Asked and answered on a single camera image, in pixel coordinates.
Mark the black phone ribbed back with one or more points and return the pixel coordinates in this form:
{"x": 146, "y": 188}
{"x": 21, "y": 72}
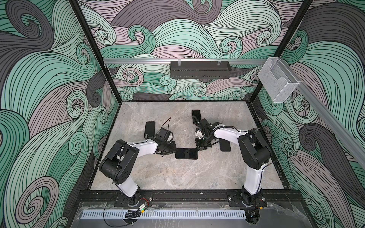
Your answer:
{"x": 196, "y": 114}

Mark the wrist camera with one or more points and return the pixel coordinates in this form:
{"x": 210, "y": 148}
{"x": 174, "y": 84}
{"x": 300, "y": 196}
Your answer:
{"x": 164, "y": 135}
{"x": 204, "y": 126}

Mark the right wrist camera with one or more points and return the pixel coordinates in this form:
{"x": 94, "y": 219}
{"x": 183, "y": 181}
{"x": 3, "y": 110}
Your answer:
{"x": 204, "y": 126}

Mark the white slotted cable duct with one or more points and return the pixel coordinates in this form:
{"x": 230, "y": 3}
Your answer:
{"x": 166, "y": 214}

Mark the black phone glossy screen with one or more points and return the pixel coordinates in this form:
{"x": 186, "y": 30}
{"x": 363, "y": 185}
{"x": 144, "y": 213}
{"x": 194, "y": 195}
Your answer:
{"x": 186, "y": 153}

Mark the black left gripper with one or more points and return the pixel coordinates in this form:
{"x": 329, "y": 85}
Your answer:
{"x": 173, "y": 149}

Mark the clear plastic wall bin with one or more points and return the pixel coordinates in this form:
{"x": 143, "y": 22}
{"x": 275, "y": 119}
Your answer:
{"x": 278, "y": 79}

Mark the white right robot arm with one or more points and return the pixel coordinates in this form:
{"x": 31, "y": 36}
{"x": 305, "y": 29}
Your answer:
{"x": 254, "y": 150}

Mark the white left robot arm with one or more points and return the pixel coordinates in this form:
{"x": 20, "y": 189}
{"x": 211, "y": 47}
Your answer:
{"x": 120, "y": 160}

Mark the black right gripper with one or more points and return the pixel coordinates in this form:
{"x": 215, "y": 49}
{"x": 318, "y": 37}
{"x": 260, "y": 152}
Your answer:
{"x": 198, "y": 147}

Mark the black phone case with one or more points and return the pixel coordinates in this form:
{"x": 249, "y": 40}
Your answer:
{"x": 149, "y": 130}

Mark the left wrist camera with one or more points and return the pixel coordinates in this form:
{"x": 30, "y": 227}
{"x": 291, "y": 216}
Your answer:
{"x": 164, "y": 135}

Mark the black wall tray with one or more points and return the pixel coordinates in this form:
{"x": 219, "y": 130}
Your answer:
{"x": 193, "y": 69}

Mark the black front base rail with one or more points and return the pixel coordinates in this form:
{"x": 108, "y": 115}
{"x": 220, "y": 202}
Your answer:
{"x": 157, "y": 198}

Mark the aluminium right wall rail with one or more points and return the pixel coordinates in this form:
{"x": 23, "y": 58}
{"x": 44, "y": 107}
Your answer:
{"x": 322, "y": 99}

